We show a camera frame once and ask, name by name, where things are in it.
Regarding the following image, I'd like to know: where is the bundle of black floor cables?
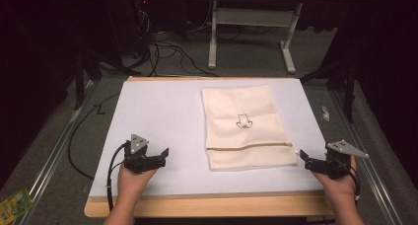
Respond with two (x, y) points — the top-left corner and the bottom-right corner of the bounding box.
(131, 7), (221, 78)

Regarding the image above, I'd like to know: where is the white metal desk frame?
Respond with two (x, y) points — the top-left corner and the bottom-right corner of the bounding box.
(207, 0), (304, 75)

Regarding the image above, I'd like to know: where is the white table sheet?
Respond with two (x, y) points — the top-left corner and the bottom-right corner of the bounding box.
(88, 78), (326, 198)

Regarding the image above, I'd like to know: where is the person's left hand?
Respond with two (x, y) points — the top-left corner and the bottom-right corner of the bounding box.
(116, 163), (159, 204)

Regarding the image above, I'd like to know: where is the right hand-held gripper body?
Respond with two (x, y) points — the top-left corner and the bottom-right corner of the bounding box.
(314, 139), (370, 181)

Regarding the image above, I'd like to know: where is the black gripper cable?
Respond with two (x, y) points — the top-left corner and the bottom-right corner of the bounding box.
(348, 165), (362, 202)
(105, 141), (128, 213)

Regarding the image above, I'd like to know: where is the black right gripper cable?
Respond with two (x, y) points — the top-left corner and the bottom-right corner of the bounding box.
(348, 165), (362, 202)

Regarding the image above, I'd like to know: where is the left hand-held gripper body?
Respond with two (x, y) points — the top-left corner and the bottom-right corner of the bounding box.
(123, 133), (162, 175)

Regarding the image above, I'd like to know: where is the person's right hand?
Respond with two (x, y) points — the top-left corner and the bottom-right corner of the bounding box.
(311, 155), (358, 204)

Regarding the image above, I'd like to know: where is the yellow green packet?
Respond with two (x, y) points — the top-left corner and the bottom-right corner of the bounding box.
(0, 187), (35, 225)

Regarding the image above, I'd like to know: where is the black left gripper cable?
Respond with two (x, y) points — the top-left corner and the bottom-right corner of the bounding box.
(105, 141), (128, 213)

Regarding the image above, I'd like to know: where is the black floor cable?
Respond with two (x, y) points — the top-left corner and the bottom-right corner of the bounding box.
(67, 92), (121, 182)

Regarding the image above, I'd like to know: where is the black stand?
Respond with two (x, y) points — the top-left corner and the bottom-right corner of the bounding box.
(72, 46), (132, 112)
(299, 58), (360, 124)

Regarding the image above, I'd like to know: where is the cream zippered cloth bag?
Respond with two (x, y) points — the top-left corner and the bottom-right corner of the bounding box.
(200, 83), (299, 172)

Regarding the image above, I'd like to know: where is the metal floor rail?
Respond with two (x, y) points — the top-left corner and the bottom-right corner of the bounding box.
(329, 90), (405, 225)
(13, 80), (100, 225)

